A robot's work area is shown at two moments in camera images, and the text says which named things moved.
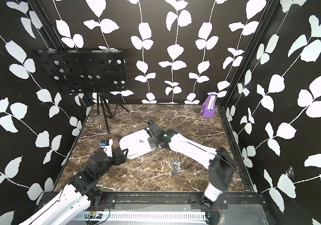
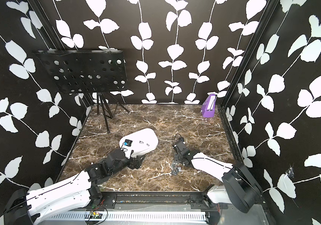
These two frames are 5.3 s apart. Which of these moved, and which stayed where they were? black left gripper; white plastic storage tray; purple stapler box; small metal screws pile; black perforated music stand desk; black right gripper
Moved: black left gripper; black right gripper
Stayed: purple stapler box; small metal screws pile; white plastic storage tray; black perforated music stand desk
